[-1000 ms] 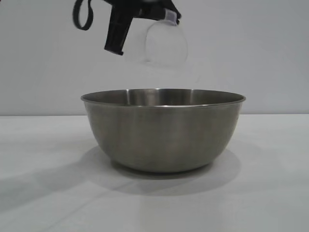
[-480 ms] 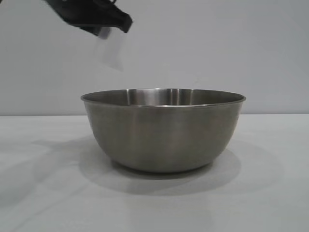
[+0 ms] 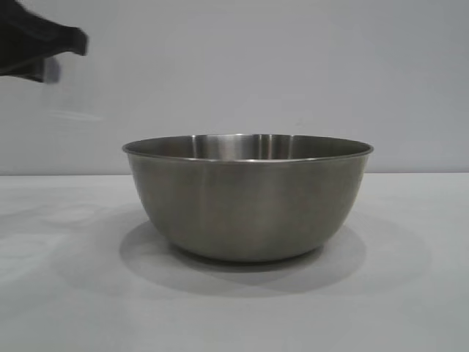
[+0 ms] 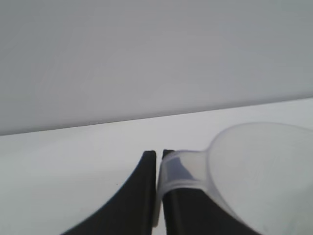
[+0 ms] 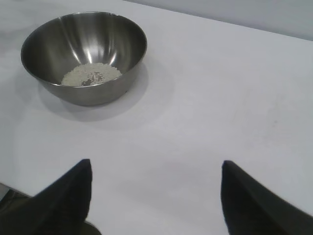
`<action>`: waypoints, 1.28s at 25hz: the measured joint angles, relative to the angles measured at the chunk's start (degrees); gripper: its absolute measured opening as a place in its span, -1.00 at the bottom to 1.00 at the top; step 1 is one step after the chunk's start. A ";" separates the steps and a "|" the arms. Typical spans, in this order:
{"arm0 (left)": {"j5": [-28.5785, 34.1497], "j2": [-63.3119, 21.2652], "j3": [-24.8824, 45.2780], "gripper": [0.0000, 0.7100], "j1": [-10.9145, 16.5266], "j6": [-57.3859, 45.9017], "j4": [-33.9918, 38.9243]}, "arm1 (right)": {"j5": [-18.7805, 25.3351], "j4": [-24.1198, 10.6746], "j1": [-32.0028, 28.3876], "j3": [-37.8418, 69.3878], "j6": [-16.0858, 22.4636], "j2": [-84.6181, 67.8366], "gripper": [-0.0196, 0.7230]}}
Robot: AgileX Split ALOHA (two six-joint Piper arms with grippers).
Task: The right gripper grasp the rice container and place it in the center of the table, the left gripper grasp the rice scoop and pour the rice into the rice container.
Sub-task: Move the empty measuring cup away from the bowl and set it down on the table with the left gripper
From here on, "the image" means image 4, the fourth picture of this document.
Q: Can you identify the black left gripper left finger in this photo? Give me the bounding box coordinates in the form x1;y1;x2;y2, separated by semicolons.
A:
59;150;157;235

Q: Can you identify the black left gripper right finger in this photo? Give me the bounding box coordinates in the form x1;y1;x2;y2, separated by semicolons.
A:
162;149;261;235

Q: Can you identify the translucent plastic measuring cup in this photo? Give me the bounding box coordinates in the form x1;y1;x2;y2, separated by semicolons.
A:
156;121;313;235

